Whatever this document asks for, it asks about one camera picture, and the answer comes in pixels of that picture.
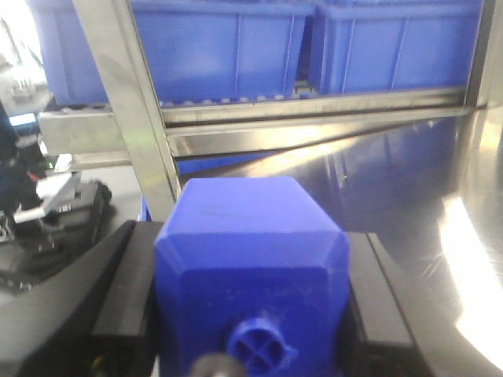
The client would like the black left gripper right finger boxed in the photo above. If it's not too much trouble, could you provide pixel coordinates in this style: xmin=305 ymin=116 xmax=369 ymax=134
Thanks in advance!
xmin=345 ymin=232 xmax=502 ymax=376

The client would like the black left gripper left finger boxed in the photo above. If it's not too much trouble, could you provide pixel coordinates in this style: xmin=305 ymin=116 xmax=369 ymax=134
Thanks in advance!
xmin=1 ymin=221 xmax=159 ymax=376

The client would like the blue block part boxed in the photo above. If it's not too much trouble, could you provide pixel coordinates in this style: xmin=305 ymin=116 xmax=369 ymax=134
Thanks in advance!
xmin=155 ymin=176 xmax=350 ymax=376

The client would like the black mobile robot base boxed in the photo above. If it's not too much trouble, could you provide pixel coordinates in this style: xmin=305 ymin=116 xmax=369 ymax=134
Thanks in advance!
xmin=1 ymin=181 xmax=112 ymax=296

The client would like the stainless steel shelf rack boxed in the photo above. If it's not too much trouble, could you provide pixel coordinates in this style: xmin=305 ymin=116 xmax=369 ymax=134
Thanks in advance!
xmin=38 ymin=0 xmax=503 ymax=216

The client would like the blue bin far left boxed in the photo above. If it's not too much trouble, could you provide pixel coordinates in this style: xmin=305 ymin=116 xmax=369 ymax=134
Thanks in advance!
xmin=27 ymin=1 xmax=108 ymax=105

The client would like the blue plastic bin right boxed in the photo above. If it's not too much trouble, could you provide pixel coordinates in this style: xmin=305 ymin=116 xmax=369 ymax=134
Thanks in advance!
xmin=308 ymin=1 xmax=483 ymax=94

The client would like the blue plastic bin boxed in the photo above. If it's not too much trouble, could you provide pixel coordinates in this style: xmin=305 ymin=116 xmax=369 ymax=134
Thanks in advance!
xmin=131 ymin=1 xmax=315 ymax=104
xmin=308 ymin=1 xmax=483 ymax=94

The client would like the blue plastic bin left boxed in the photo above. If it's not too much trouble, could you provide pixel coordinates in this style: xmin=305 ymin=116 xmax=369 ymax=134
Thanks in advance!
xmin=131 ymin=1 xmax=315 ymax=104

